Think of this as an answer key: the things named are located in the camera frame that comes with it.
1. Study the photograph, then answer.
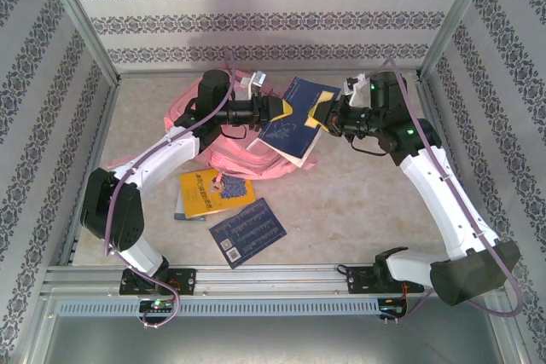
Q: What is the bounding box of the dark blue booklet white text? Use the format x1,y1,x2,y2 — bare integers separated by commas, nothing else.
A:
208,197,286,270

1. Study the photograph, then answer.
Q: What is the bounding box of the aluminium frame post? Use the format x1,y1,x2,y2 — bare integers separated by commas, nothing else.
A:
417,0,501,84
36,0,120,86

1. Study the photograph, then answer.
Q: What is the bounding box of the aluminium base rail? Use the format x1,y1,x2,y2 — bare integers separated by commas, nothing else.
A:
46,264,498,297

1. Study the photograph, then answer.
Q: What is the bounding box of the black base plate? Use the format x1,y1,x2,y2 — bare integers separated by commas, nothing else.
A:
119,268,198,296
346,265,426,296

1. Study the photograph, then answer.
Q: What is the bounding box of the grey slotted cable duct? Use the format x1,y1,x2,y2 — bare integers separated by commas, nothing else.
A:
57,298,380,317

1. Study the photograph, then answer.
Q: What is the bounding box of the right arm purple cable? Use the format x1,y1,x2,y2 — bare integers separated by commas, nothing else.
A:
375,56,526,325

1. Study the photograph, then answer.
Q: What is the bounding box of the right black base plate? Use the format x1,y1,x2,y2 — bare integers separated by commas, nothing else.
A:
346,265,426,296

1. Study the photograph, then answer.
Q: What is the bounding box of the pink backpack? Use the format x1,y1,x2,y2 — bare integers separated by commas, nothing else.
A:
104,69,319,182

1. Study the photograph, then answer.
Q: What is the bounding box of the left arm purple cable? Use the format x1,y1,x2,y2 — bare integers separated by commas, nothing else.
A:
104,50,183,331

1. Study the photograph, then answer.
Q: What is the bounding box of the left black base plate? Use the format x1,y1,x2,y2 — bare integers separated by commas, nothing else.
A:
119,268,198,296

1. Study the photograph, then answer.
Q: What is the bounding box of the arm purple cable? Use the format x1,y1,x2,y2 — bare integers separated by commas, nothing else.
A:
104,50,183,331
375,56,526,325

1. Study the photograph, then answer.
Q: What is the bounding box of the grey notebook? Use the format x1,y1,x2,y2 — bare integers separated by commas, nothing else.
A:
173,187,208,222

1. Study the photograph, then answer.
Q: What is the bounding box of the aluminium side rail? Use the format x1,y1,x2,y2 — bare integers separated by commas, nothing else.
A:
415,73,487,263
57,80,123,267

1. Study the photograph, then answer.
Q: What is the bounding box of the navy book yellow label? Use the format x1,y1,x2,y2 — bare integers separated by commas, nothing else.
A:
258,76,342,169

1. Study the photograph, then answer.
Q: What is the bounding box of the left controller board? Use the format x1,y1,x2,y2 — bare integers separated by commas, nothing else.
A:
140,299,174,313

